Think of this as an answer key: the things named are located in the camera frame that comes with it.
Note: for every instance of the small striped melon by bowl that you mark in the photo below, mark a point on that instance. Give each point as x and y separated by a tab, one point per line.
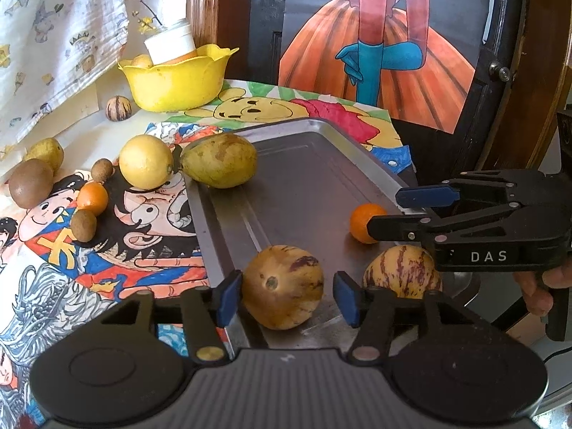
118	109

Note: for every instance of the yellow plastic bowl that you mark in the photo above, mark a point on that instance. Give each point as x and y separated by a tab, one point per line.
189	84

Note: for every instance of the small orange mandarin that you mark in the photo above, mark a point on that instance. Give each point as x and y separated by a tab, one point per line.
359	220
93	197

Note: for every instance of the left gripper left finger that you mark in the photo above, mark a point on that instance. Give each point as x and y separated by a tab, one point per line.
203	311

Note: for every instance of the yellow fruit in bowl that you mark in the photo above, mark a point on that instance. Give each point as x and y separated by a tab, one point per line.
142	61

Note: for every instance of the white cartoon print cloth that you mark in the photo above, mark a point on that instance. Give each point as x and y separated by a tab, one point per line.
50	50

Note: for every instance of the metal baking tray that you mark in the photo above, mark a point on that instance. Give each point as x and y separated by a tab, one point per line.
310	177

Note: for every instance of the wooden frame post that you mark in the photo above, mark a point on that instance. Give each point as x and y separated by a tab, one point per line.
225	23

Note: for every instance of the colourful cartoon drawing mat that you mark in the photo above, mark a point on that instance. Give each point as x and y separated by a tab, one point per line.
146	240

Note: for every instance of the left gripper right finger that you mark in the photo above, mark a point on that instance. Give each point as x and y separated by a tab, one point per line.
369	310

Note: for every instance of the white jar with orange base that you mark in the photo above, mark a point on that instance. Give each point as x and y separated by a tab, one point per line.
172	44

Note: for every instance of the orange dress figure poster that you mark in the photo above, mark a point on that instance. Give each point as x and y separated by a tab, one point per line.
381	53

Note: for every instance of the yellow lemon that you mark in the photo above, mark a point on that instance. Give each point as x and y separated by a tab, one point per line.
146	162

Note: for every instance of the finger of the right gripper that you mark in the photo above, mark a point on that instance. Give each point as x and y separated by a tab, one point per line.
464	190
416	227

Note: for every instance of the small brown kiwi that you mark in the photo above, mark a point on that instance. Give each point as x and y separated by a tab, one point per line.
83	225

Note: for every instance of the yellow potato-like fruit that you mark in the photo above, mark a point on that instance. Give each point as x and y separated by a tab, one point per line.
48	150

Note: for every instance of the person's right hand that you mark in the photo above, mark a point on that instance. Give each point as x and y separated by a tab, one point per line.
535	290

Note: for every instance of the yellow green mango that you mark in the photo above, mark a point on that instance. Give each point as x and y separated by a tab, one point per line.
221	161

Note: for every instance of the large brown kiwi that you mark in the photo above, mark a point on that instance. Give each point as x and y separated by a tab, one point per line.
31	183

